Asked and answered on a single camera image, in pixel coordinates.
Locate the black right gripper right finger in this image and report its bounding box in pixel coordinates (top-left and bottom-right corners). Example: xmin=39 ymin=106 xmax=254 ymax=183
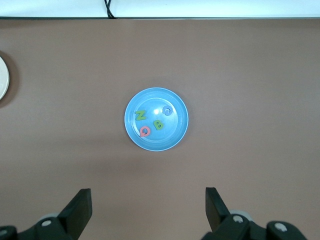
xmin=202 ymin=187 xmax=267 ymax=240

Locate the white table edge strip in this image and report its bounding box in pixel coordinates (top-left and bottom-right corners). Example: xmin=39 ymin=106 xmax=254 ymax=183
xmin=0 ymin=0 xmax=320 ymax=19

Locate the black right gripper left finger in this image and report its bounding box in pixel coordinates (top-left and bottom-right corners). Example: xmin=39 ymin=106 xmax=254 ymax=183
xmin=17 ymin=188 xmax=93 ymax=240

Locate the brown table mat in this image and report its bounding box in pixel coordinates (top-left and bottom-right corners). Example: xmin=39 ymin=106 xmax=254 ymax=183
xmin=0 ymin=16 xmax=320 ymax=240

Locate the blue plate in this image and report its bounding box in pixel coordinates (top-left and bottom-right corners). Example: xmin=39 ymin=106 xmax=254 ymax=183
xmin=124 ymin=86 xmax=190 ymax=153

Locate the red foam letter Q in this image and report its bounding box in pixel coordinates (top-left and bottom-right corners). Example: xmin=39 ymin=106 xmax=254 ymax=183
xmin=139 ymin=125 xmax=152 ymax=138

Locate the thin black cable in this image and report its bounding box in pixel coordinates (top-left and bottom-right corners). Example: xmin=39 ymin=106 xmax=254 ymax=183
xmin=104 ymin=0 xmax=117 ymax=20

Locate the green foam letter B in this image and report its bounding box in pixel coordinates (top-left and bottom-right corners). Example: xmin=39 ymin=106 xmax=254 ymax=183
xmin=152 ymin=119 xmax=165 ymax=131

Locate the beige plate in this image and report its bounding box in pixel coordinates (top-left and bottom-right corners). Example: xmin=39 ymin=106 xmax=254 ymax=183
xmin=0 ymin=56 xmax=11 ymax=101

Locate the green foam letter N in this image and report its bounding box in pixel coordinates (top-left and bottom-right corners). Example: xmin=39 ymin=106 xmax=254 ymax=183
xmin=134 ymin=109 xmax=147 ymax=122

